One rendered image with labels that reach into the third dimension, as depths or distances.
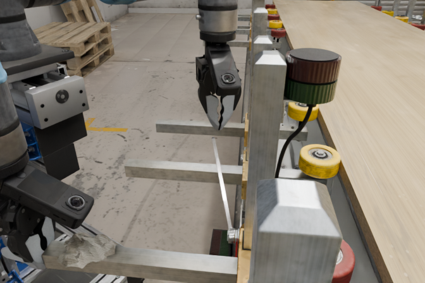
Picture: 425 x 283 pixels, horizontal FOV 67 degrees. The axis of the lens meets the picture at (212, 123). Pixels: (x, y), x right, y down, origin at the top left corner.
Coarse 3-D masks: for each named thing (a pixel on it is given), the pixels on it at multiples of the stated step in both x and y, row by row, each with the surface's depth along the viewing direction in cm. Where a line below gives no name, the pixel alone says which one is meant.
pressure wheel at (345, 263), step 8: (344, 248) 45; (344, 256) 43; (352, 256) 43; (336, 264) 42; (344, 264) 42; (352, 264) 42; (336, 272) 41; (344, 272) 41; (352, 272) 43; (336, 280) 41; (344, 280) 42
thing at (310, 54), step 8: (304, 48) 38; (312, 48) 38; (296, 56) 35; (304, 56) 35; (312, 56) 35; (320, 56) 35; (328, 56) 35; (336, 56) 35; (296, 80) 36; (312, 104) 38; (304, 120) 40; (288, 144) 42; (280, 160) 43
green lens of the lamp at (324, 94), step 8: (288, 80) 36; (336, 80) 36; (288, 88) 37; (296, 88) 36; (304, 88) 35; (312, 88) 35; (320, 88) 35; (328, 88) 35; (288, 96) 37; (296, 96) 36; (304, 96) 36; (312, 96) 35; (320, 96) 35; (328, 96) 36
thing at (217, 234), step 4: (216, 232) 74; (220, 232) 74; (212, 236) 73; (216, 236) 73; (220, 236) 73; (212, 240) 72; (216, 240) 72; (212, 244) 71; (216, 244) 71; (212, 248) 70; (216, 248) 70; (212, 252) 69; (216, 252) 69
